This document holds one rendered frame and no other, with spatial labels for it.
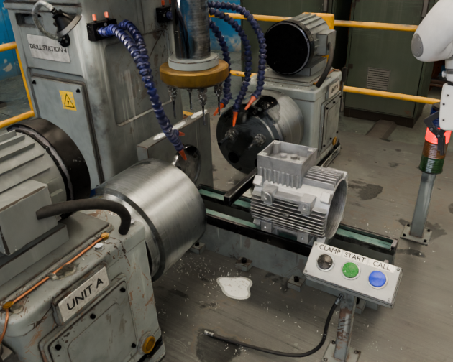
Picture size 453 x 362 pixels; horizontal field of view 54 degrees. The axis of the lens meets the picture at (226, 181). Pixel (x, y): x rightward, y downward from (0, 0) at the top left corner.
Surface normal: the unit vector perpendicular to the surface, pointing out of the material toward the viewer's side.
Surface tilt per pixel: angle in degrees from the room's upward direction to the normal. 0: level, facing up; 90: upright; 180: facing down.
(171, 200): 47
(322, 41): 90
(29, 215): 90
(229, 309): 0
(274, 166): 90
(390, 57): 90
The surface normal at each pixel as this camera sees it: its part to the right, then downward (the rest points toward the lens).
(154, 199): 0.47, -0.57
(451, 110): -0.58, 0.35
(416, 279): -0.04, -0.87
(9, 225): 0.85, 0.23
